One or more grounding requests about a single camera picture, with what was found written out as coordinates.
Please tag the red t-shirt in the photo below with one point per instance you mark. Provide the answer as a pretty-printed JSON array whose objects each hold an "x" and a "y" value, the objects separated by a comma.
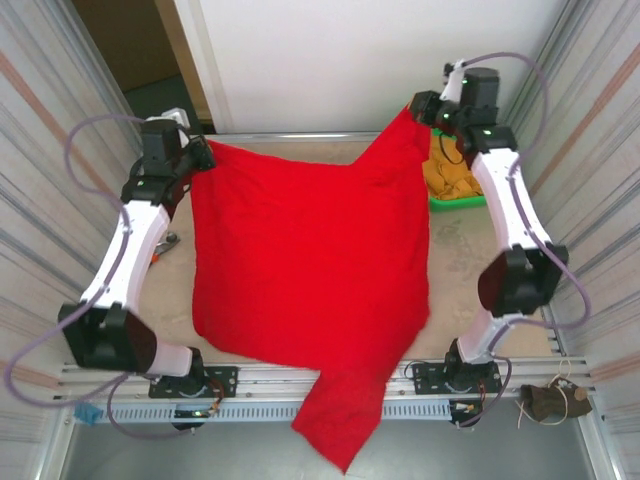
[{"x": 310, "y": 260}]

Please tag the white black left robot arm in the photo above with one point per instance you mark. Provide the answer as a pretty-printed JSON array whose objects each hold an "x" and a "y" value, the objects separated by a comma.
[{"x": 132, "y": 250}]

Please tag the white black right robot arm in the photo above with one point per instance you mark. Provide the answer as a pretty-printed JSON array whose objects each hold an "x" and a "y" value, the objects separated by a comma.
[{"x": 505, "y": 200}]

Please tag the mustard orange cloth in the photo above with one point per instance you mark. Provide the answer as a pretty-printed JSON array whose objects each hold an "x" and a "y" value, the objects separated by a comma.
[{"x": 450, "y": 175}]

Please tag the green plastic basket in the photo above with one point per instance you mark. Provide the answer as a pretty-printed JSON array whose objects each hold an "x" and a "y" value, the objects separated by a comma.
[{"x": 457, "y": 204}]

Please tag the brown wooden door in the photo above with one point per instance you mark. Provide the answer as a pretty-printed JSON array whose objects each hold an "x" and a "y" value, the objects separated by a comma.
[{"x": 125, "y": 40}]

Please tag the small circuit board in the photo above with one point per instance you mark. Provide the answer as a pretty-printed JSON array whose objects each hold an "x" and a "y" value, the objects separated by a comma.
[
  {"x": 192, "y": 413},
  {"x": 467, "y": 407}
]

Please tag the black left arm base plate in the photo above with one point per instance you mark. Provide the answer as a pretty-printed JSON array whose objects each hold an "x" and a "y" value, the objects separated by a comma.
[{"x": 225, "y": 380}]

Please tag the aluminium mounting rail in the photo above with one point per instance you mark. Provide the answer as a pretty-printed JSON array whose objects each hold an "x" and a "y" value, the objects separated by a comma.
[{"x": 275, "y": 372}]

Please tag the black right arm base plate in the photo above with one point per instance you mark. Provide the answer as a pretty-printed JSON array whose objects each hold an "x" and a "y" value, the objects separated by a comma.
[{"x": 422, "y": 377}]

